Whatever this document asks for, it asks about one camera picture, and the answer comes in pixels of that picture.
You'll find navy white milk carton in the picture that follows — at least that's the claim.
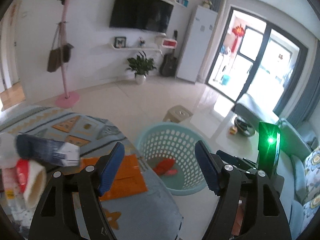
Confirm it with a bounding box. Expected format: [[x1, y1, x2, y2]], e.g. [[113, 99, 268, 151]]
[[15, 134, 80, 167]]

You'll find orange snack wrapper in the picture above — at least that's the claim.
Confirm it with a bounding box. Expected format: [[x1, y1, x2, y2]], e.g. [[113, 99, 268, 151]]
[[80, 154, 148, 202]]

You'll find red trash in basket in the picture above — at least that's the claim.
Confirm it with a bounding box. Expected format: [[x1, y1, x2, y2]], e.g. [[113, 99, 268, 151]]
[[153, 159, 178, 176]]

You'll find grey green sofa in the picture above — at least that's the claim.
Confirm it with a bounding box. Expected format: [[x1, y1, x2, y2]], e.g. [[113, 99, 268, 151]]
[[232, 94, 318, 239]]

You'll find pink snack package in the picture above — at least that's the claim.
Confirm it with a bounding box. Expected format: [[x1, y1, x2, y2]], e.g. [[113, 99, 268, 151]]
[[2, 167, 25, 221]]

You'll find red white paper cup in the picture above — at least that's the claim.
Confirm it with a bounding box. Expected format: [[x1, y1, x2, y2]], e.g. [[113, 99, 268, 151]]
[[16, 159, 47, 209]]

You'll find floral cushion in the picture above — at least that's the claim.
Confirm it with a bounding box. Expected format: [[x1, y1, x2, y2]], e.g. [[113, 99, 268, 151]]
[[302, 146, 320, 231]]

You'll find grey blue curtain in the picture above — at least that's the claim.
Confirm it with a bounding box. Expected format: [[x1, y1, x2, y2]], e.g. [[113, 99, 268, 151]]
[[275, 38, 319, 126]]

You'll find sliding glass door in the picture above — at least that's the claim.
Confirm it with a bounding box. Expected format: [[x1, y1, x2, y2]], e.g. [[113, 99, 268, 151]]
[[206, 7, 308, 113]]

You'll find beige plastic stool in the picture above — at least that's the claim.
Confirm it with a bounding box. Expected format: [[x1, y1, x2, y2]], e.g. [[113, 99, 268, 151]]
[[163, 105, 193, 123]]

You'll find teal plastic laundry basket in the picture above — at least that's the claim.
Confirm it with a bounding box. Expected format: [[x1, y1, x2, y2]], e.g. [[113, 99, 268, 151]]
[[136, 122, 213, 196]]

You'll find red chinese knot decoration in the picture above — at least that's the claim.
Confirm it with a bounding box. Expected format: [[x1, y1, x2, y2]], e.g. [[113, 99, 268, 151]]
[[231, 24, 245, 53]]

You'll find white tall cabinet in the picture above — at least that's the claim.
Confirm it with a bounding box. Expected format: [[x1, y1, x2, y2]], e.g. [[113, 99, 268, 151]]
[[176, 5, 217, 83]]

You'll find pink coat rack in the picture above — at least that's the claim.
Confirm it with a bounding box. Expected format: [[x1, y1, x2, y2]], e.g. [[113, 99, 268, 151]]
[[55, 0, 80, 109]]

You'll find black guitar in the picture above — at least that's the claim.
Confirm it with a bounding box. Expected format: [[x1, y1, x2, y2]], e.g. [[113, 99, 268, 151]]
[[159, 30, 178, 77]]

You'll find potted green plant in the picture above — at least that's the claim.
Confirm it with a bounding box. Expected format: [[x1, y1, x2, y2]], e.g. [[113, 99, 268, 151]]
[[126, 51, 156, 85]]

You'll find brown tote bag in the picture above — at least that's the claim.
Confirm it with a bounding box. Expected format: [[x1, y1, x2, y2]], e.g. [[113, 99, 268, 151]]
[[47, 23, 61, 73]]

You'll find small black bag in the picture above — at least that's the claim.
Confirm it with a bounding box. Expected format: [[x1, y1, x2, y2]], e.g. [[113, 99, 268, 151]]
[[62, 43, 74, 63]]

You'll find red white wall box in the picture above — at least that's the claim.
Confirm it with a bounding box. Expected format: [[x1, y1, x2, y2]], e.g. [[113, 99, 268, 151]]
[[161, 38, 177, 49]]

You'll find white wall shelf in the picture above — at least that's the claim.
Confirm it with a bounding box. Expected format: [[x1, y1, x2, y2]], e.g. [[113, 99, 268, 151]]
[[106, 43, 163, 55]]

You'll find butterfly picture frame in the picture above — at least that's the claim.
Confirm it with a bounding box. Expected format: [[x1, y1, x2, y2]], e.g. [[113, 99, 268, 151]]
[[114, 36, 126, 48]]

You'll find wall mounted black television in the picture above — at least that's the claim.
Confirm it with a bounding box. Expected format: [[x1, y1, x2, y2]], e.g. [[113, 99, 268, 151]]
[[109, 0, 174, 34]]

